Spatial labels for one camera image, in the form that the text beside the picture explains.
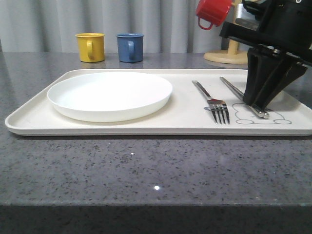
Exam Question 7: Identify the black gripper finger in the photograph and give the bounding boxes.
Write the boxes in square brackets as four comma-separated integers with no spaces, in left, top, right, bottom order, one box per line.
[253,55,307,109]
[243,47,285,105]

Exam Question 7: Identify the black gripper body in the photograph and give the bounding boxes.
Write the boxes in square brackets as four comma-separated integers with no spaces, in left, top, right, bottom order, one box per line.
[220,0,312,59]

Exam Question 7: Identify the silver chopstick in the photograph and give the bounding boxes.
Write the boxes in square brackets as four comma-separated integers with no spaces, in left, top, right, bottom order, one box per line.
[220,76,271,119]
[219,76,265,119]

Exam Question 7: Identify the silver metal fork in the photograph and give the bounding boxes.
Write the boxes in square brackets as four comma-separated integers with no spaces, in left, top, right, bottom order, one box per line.
[192,80,230,125]

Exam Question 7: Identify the white round plate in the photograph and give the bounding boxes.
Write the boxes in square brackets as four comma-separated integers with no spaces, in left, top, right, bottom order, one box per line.
[47,71,173,122]

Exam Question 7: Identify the wooden mug tree stand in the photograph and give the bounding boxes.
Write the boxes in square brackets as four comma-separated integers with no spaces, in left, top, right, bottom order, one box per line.
[204,0,248,64]

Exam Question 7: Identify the red enamel mug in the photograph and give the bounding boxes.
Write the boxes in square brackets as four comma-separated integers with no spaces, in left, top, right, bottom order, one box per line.
[195,0,234,30]

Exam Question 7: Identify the cream rabbit serving tray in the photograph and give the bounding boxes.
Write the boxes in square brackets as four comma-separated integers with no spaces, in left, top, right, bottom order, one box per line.
[5,69,312,136]

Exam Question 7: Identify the blue enamel mug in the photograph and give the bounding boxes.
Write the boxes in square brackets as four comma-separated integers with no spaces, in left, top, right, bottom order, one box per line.
[117,33,144,63]

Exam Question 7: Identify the yellow enamel mug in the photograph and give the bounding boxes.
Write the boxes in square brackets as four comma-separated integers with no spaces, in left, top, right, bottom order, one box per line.
[76,33,105,63]

